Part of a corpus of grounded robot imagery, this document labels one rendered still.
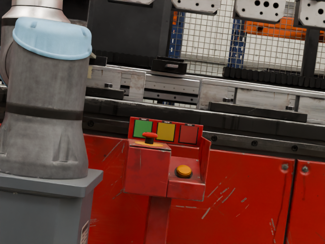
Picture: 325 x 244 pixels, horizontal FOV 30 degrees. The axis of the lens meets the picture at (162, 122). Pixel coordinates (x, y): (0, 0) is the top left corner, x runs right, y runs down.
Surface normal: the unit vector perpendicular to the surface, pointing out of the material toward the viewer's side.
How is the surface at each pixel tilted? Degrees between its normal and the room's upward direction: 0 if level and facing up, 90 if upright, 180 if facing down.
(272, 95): 90
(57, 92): 90
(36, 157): 73
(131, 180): 90
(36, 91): 90
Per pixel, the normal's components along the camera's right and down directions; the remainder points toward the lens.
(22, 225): -0.04, 0.04
